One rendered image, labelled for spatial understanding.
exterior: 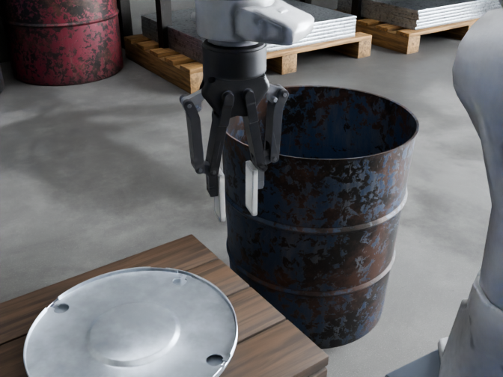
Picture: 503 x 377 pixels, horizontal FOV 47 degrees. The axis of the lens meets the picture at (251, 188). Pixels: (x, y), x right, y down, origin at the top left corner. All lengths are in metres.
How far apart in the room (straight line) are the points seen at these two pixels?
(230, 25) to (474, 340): 0.40
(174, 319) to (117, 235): 0.92
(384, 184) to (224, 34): 0.59
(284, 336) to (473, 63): 0.49
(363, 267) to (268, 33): 0.71
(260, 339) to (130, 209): 1.09
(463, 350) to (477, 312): 0.06
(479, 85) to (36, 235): 1.48
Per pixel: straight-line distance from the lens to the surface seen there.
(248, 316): 0.88
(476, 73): 0.53
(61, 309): 0.92
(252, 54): 0.66
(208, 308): 0.87
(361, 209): 1.13
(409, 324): 1.44
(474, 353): 0.61
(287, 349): 0.83
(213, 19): 0.64
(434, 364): 0.70
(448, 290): 1.57
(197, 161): 0.71
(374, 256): 1.24
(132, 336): 0.83
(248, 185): 0.77
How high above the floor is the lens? 0.93
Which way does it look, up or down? 29 degrees down
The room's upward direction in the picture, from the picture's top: straight up
